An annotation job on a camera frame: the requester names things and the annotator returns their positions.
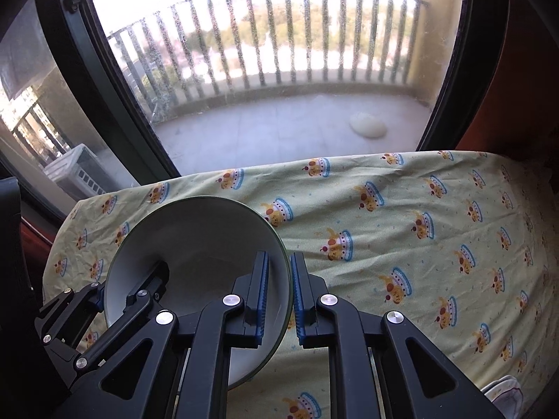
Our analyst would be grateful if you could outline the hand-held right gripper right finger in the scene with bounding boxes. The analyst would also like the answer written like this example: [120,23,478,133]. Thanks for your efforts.
[290,252,504,419]

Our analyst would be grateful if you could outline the balcony railing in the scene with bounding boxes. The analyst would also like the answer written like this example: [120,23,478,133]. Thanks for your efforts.
[107,0,431,123]

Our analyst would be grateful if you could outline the white outdoor air conditioner unit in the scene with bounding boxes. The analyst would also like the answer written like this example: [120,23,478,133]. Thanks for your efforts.
[44,144,110,197]

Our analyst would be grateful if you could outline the black window frame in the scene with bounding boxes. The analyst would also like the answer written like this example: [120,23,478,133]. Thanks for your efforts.
[0,0,511,236]

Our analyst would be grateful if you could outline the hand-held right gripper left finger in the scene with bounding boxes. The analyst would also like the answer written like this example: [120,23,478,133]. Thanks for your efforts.
[52,251,270,419]

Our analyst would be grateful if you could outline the floral white bowl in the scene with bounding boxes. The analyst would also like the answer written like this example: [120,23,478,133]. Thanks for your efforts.
[104,196,292,392]

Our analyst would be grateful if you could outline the yellow printed tablecloth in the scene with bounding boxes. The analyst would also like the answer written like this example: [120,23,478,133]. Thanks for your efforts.
[42,150,559,419]

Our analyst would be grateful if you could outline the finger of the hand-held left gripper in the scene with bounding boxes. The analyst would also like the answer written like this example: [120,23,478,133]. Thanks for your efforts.
[72,261,171,385]
[35,281,108,350]

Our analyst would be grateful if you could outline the pale round patch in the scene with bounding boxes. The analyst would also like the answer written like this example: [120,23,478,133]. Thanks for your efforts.
[349,111,388,138]

